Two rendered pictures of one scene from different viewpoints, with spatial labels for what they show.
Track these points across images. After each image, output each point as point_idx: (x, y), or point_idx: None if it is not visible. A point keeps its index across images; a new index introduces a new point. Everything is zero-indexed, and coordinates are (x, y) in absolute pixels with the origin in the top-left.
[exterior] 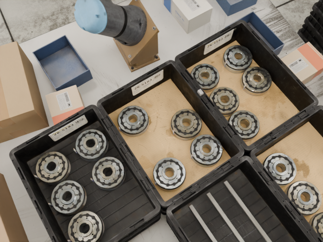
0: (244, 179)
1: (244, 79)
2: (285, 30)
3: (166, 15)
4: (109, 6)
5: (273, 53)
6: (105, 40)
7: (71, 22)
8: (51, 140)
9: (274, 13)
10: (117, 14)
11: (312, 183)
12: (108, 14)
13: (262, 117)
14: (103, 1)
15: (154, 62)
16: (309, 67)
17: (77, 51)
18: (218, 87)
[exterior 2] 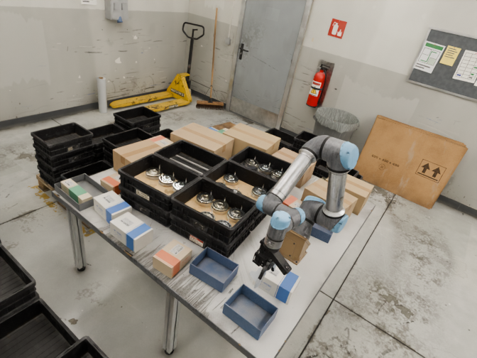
0: None
1: (213, 214)
2: (188, 293)
3: None
4: (308, 205)
5: (204, 215)
6: (311, 251)
7: (341, 257)
8: None
9: (201, 307)
10: (302, 208)
11: (162, 187)
12: (304, 202)
13: (195, 207)
14: (312, 203)
15: None
16: (168, 249)
17: (316, 228)
18: (226, 209)
